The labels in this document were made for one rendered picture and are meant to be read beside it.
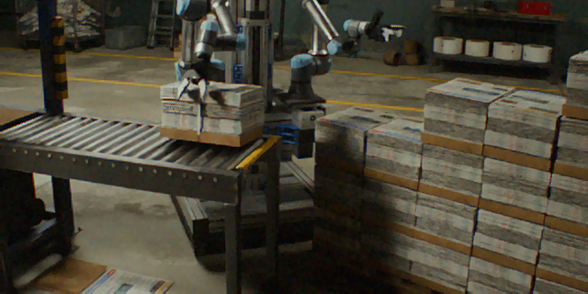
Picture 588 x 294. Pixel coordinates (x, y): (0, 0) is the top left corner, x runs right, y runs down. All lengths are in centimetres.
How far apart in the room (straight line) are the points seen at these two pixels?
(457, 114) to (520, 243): 60
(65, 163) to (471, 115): 172
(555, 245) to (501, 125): 53
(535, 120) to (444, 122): 40
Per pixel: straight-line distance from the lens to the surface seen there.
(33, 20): 1069
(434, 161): 276
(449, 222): 280
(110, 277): 334
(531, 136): 256
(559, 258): 269
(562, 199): 259
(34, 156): 286
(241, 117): 258
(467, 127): 265
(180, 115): 270
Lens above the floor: 164
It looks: 16 degrees down
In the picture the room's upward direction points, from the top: 1 degrees clockwise
